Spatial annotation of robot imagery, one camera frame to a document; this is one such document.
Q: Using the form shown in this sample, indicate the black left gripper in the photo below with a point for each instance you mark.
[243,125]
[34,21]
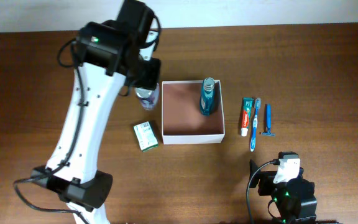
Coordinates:
[149,74]

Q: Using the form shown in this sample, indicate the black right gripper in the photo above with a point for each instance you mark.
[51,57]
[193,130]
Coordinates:
[260,178]

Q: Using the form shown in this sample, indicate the clear pump soap bottle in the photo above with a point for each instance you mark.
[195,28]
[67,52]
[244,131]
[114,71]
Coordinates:
[148,98]

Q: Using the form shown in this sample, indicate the white green soap box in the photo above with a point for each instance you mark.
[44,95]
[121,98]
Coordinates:
[145,136]

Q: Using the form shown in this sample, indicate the teal mouthwash bottle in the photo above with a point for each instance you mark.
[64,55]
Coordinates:
[207,96]

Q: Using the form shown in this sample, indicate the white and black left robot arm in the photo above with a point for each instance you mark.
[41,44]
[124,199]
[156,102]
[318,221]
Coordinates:
[106,57]

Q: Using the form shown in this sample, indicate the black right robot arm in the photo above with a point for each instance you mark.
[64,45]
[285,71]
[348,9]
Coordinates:
[293,198]

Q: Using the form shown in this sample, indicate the blue disposable razor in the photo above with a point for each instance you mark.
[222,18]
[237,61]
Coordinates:
[268,122]

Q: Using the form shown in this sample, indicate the white cardboard box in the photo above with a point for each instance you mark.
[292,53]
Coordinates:
[182,121]

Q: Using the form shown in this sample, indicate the blue white toothbrush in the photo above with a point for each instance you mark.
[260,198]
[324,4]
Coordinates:
[257,106]

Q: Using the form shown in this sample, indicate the toothpaste tube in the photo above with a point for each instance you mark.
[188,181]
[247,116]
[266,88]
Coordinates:
[246,112]

